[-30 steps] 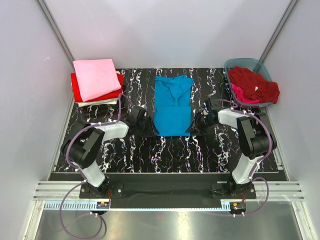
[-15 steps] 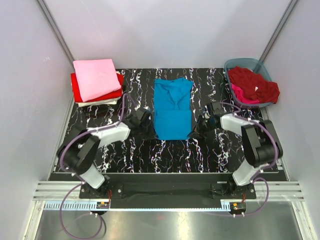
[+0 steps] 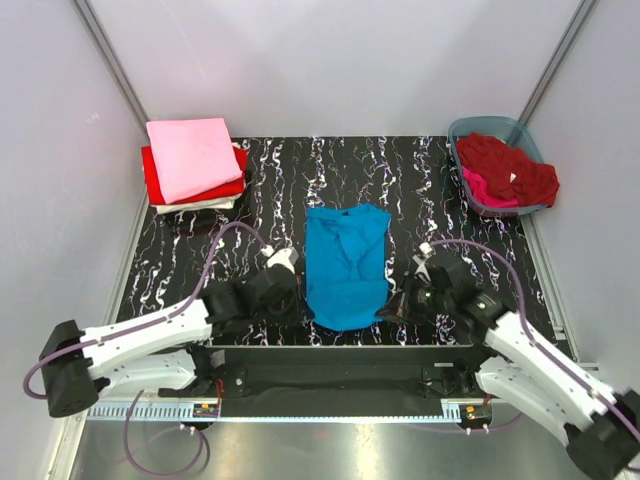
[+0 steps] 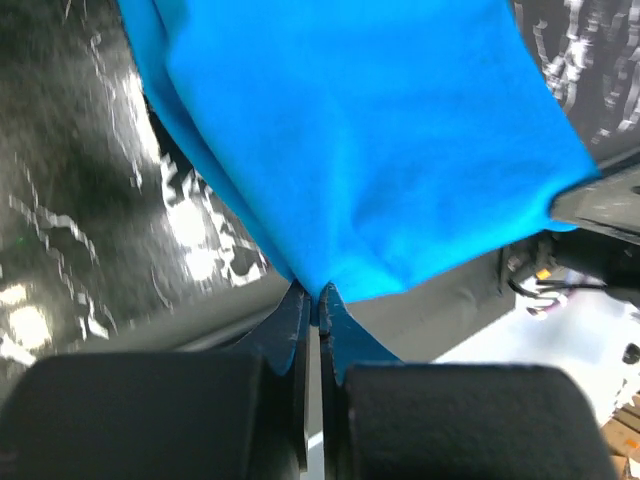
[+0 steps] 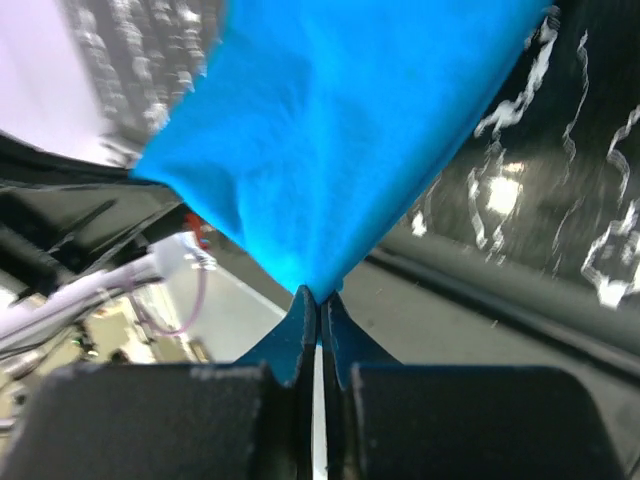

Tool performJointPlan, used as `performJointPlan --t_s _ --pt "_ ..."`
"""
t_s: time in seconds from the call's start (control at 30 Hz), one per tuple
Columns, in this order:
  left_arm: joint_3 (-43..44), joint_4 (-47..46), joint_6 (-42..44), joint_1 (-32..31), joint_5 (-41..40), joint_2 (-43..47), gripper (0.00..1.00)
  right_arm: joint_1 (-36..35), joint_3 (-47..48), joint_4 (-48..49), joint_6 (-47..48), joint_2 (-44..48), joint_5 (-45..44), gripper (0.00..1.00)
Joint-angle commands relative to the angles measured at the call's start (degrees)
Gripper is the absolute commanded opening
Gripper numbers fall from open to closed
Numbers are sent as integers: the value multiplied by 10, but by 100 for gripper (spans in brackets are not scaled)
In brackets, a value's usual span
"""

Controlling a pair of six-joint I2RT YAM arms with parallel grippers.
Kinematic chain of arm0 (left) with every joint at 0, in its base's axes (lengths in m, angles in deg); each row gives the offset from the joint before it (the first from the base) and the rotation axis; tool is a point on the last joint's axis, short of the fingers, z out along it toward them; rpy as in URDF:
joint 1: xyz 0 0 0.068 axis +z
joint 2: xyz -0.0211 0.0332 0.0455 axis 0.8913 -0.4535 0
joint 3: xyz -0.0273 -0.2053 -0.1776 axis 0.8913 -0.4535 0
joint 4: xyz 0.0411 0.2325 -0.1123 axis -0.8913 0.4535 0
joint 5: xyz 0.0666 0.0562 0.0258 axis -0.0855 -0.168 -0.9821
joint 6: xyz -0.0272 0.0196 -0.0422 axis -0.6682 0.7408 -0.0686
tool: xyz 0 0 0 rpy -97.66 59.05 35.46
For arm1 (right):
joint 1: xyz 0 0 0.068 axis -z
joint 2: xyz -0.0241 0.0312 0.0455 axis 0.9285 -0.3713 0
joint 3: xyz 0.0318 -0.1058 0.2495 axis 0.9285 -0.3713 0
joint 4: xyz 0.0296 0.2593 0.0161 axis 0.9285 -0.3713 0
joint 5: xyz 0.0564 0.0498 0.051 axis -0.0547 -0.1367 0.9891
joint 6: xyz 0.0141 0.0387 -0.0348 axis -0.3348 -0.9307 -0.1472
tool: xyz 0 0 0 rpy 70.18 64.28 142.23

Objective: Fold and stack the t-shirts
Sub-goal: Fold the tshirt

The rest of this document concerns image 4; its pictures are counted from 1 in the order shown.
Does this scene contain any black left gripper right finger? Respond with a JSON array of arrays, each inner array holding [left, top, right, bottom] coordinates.
[[318, 285, 616, 479]]

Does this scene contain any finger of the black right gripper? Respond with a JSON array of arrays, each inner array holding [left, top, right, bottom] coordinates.
[[550, 149, 639, 240]]

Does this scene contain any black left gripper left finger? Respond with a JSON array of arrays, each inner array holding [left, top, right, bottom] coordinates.
[[1, 284, 311, 479]]

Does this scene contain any blue t shirt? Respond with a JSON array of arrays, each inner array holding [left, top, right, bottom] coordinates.
[[119, 1, 598, 302]]

